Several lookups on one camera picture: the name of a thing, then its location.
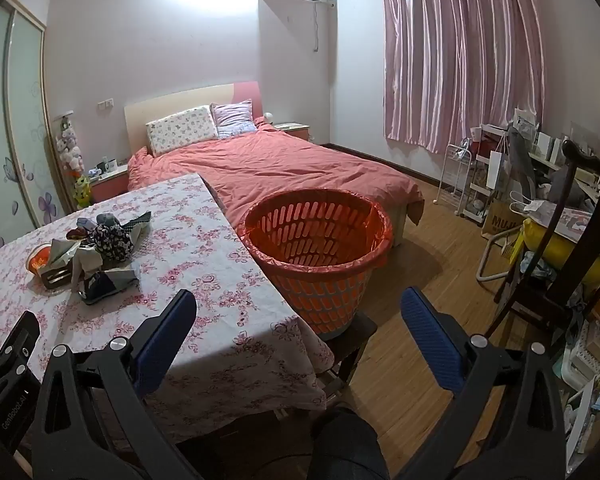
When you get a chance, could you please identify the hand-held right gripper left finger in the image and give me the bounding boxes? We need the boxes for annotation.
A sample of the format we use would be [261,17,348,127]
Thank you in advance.
[32,289,203,480]

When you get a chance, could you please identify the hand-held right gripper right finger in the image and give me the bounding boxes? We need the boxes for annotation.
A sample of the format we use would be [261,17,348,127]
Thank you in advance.
[395,287,566,480]

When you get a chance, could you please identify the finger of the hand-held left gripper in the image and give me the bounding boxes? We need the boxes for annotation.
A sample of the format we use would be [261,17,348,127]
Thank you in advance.
[0,310,41,411]

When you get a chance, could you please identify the orange white wrapper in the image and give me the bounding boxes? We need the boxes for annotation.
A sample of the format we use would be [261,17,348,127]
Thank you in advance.
[27,244,56,273]

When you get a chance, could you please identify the orange plastic basket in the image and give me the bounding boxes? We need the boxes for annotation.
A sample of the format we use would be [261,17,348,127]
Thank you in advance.
[236,187,395,341]

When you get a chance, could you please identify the dark wooden stool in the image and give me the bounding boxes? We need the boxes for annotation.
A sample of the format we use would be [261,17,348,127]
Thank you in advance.
[320,310,378,411]

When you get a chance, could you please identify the crumpled silver wrapper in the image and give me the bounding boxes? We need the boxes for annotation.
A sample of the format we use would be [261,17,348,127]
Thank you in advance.
[47,238,83,266]

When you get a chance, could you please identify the floral tablecloth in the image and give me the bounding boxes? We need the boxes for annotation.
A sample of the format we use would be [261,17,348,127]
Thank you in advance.
[0,173,335,456]

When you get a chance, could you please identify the pale grey wrapper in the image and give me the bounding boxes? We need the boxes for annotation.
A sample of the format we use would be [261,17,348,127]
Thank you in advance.
[70,245,103,293]

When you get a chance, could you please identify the small red dark scrap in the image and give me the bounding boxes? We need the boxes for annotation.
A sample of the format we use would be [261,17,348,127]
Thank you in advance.
[66,218,96,241]

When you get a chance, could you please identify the brown paper bag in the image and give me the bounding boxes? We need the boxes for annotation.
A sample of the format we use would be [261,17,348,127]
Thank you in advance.
[481,200,523,241]

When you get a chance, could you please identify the person's knee dark trousers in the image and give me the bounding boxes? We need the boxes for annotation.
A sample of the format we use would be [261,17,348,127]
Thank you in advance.
[307,406,391,480]

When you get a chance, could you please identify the white storage cart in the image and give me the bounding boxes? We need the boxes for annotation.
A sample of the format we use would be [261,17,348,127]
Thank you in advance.
[462,125,511,223]

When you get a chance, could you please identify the yellow bag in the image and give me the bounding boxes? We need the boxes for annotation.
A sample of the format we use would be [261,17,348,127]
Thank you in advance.
[522,217,600,271]

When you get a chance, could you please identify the white plastic crate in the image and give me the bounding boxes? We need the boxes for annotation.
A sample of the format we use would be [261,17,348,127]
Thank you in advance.
[562,320,600,391]

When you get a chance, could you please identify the dark wooden chair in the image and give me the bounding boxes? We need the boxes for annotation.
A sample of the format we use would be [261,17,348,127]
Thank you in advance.
[485,139,600,356]

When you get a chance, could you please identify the pink nightstand with mug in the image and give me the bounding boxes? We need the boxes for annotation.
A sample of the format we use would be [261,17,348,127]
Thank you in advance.
[89,162,131,204]

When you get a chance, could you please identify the yellow green plush toy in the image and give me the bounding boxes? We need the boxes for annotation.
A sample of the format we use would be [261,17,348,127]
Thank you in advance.
[71,175,93,209]

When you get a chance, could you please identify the pink printed paper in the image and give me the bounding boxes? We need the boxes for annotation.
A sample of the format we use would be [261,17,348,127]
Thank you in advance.
[530,200,598,241]

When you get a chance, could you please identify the white paper bag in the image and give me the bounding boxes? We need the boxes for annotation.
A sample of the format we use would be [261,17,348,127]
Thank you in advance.
[485,135,511,191]

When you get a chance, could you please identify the grey fabric bag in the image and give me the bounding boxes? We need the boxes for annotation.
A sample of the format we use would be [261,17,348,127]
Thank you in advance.
[505,127,538,206]

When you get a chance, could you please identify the hanging plush toys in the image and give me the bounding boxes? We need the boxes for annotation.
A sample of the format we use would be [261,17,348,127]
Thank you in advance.
[55,117,86,173]

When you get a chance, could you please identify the frosted glass flower wardrobe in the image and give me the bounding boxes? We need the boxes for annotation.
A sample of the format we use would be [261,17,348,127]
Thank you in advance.
[0,0,76,261]

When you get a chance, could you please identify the white floral pillow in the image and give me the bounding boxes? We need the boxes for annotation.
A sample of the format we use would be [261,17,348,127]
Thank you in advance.
[145,106,219,157]

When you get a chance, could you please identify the bed with pink duvet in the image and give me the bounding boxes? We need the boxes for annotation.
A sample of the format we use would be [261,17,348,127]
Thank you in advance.
[126,122,425,248]

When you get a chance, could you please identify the pink striped pillow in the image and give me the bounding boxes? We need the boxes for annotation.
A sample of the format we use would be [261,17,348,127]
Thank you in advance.
[210,100,257,139]

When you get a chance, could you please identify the beige pink headboard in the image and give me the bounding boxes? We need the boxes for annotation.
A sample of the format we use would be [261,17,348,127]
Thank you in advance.
[124,81,261,156]

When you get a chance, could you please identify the pink nightstand with lamp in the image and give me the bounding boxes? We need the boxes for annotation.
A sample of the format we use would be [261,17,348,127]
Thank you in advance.
[272,122,312,143]

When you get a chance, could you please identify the pink satin curtain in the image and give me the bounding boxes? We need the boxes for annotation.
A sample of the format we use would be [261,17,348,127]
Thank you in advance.
[377,0,548,156]

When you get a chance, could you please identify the white metal tube frame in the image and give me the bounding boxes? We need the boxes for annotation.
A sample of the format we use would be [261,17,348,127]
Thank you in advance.
[476,230,523,281]

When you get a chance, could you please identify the white wire rack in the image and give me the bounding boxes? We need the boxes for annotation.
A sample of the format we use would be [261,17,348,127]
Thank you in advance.
[439,142,473,211]

